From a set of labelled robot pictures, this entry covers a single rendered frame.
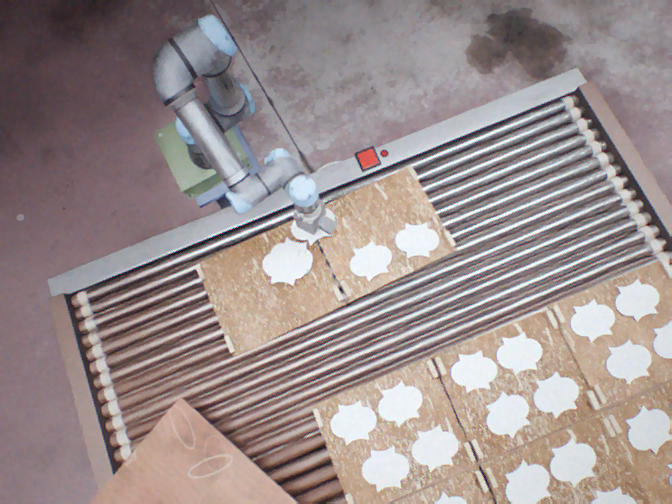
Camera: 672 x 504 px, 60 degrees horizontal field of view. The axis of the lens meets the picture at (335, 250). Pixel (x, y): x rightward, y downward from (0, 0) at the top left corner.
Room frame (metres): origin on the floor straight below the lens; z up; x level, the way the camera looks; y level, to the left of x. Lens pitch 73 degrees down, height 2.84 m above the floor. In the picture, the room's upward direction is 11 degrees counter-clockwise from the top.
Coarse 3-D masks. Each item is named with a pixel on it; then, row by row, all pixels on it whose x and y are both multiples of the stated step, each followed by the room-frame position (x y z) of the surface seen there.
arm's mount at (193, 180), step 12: (156, 132) 1.14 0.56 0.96; (168, 132) 1.13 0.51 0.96; (228, 132) 1.08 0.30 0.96; (168, 144) 1.08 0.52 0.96; (180, 144) 1.07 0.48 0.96; (240, 144) 1.02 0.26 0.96; (168, 156) 1.03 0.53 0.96; (180, 156) 1.02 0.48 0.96; (240, 156) 0.98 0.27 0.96; (180, 168) 0.98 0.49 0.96; (192, 168) 0.97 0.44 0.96; (180, 180) 0.93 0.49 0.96; (192, 180) 0.92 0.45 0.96; (204, 180) 0.92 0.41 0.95; (216, 180) 0.93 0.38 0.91; (192, 192) 0.91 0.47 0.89; (204, 192) 0.91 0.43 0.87
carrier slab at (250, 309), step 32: (288, 224) 0.70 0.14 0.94; (224, 256) 0.63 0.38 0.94; (256, 256) 0.60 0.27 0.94; (320, 256) 0.56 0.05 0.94; (224, 288) 0.51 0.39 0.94; (256, 288) 0.49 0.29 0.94; (288, 288) 0.47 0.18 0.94; (320, 288) 0.45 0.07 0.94; (224, 320) 0.40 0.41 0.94; (256, 320) 0.38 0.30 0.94; (288, 320) 0.36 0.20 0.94
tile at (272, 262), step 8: (272, 256) 0.58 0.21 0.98; (280, 256) 0.57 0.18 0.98; (288, 256) 0.57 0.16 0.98; (296, 256) 0.56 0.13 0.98; (264, 264) 0.56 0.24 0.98; (272, 264) 0.55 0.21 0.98; (280, 264) 0.55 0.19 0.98; (288, 264) 0.54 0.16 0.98; (296, 264) 0.53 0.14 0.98; (304, 264) 0.53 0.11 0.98; (272, 272) 0.52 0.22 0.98; (280, 272) 0.52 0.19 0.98; (288, 272) 0.51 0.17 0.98; (296, 272) 0.51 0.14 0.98; (304, 272) 0.50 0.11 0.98; (272, 280) 0.50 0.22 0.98; (280, 280) 0.49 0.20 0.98; (288, 280) 0.49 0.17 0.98
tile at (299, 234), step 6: (330, 216) 0.64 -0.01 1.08; (294, 222) 0.65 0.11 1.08; (294, 228) 0.63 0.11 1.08; (294, 234) 0.61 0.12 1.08; (300, 234) 0.60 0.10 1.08; (306, 234) 0.60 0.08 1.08; (312, 234) 0.59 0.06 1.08; (318, 234) 0.59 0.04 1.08; (324, 234) 0.59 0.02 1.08; (330, 234) 0.58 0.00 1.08; (312, 240) 0.57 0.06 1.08
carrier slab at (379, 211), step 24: (360, 192) 0.76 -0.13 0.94; (384, 192) 0.74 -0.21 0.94; (408, 192) 0.73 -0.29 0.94; (336, 216) 0.69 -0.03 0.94; (360, 216) 0.67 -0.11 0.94; (384, 216) 0.66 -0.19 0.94; (408, 216) 0.64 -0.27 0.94; (432, 216) 0.62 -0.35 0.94; (336, 240) 0.60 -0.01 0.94; (360, 240) 0.59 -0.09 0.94; (384, 240) 0.57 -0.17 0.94; (336, 264) 0.52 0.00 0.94; (408, 264) 0.47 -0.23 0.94; (360, 288) 0.42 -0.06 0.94
